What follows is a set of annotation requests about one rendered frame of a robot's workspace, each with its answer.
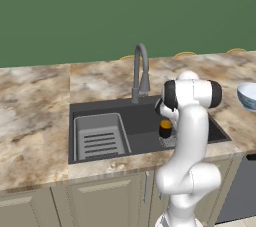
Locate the dark grey sink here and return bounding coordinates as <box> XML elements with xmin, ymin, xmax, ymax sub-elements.
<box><xmin>68</xmin><ymin>94</ymin><xmax>233</xmax><ymax>165</ymax></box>

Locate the grey slotted sink rack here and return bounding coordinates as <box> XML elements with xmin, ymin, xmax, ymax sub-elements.
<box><xmin>73</xmin><ymin>112</ymin><xmax>133</xmax><ymax>163</ymax></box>

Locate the beige cabinet door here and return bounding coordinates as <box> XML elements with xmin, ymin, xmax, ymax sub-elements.
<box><xmin>49</xmin><ymin>170</ymin><xmax>156</xmax><ymax>227</ymax></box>
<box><xmin>0</xmin><ymin>187</ymin><xmax>56</xmax><ymax>227</ymax></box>
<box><xmin>148</xmin><ymin>156</ymin><xmax>244</xmax><ymax>227</ymax></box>

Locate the white and blue bowl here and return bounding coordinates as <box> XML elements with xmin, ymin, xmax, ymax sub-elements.
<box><xmin>236</xmin><ymin>81</ymin><xmax>256</xmax><ymax>113</ymax></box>

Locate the grey curved tap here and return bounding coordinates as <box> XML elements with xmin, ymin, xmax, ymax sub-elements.
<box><xmin>131</xmin><ymin>42</ymin><xmax>152</xmax><ymax>105</ymax></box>

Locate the yellow stool seat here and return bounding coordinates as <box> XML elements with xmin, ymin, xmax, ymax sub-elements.
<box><xmin>226</xmin><ymin>47</ymin><xmax>248</xmax><ymax>54</ymax></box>
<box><xmin>173</xmin><ymin>50</ymin><xmax>198</xmax><ymax>58</ymax></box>
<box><xmin>119</xmin><ymin>54</ymin><xmax>144</xmax><ymax>61</ymax></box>

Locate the black cup with orange top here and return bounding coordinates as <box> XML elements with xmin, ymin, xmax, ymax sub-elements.
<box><xmin>158</xmin><ymin>119</ymin><xmax>174</xmax><ymax>139</ymax></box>

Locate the dark grey dishwasher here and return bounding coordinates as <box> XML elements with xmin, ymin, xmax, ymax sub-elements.
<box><xmin>215</xmin><ymin>153</ymin><xmax>256</xmax><ymax>225</ymax></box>

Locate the silver cabinet door handle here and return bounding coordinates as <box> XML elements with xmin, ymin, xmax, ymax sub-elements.
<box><xmin>143</xmin><ymin>170</ymin><xmax>150</xmax><ymax>204</ymax></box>

